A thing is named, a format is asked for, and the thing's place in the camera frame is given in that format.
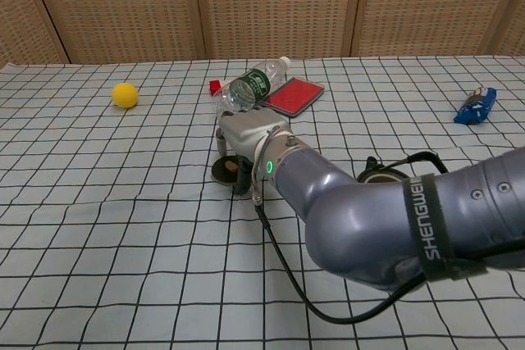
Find blue snack packet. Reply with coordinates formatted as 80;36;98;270
453;86;499;126

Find clear plastic bottle green label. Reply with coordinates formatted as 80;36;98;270
211;56;293;121

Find light blue checked tablecloth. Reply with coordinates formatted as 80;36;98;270
0;56;525;350

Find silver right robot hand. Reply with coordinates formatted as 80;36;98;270
215;106;293;198

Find woven folding screen wooden frame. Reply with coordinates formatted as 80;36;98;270
0;0;525;67

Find red ink pad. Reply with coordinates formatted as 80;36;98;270
258;76;326;118

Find black cable with silver connector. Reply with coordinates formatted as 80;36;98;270
250;126;525;325

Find yellow foam ball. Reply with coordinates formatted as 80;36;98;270
112;82;140;110

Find black lid with brown knob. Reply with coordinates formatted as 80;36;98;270
211;154;248;185

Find black teapot with handle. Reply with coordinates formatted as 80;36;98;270
354;151;449;184

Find black velcro strap white letters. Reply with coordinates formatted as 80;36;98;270
399;173;490;282

